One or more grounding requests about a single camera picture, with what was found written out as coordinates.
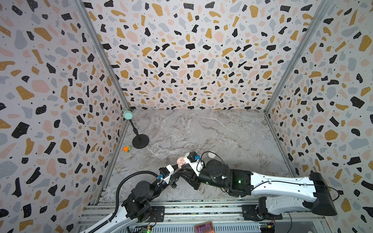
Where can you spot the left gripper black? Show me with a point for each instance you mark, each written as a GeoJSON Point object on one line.
{"type": "Point", "coordinates": [175, 179]}

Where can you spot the white earbud charging case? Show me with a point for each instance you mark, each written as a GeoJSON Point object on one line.
{"type": "Point", "coordinates": [211, 155]}

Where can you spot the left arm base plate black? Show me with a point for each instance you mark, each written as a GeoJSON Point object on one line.
{"type": "Point", "coordinates": [151, 214]}

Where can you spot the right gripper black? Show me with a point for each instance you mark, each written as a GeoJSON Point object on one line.
{"type": "Point", "coordinates": [190, 168]}

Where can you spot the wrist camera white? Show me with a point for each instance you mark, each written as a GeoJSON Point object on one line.
{"type": "Point", "coordinates": [165, 174]}
{"type": "Point", "coordinates": [195, 162]}

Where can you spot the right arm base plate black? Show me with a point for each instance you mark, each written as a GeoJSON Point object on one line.
{"type": "Point", "coordinates": [258, 212]}

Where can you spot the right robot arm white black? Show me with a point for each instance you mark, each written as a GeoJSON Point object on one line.
{"type": "Point", "coordinates": [278, 194]}

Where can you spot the small orange green toy car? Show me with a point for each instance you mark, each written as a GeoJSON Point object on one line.
{"type": "Point", "coordinates": [127, 149]}

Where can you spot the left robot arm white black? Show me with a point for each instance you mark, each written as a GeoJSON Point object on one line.
{"type": "Point", "coordinates": [137, 205]}

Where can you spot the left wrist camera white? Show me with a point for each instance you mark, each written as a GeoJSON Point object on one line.
{"type": "Point", "coordinates": [165, 174]}

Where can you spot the pink circuit board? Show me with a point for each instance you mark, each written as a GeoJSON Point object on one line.
{"type": "Point", "coordinates": [206, 227]}

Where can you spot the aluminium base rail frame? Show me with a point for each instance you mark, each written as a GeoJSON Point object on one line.
{"type": "Point", "coordinates": [181, 217]}

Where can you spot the pink earbud charging case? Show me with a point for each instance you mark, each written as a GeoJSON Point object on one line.
{"type": "Point", "coordinates": [180, 162]}

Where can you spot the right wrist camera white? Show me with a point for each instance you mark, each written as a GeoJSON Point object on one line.
{"type": "Point", "coordinates": [195, 162]}

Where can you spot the green microphone on black stand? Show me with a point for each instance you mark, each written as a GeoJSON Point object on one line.
{"type": "Point", "coordinates": [140, 140]}

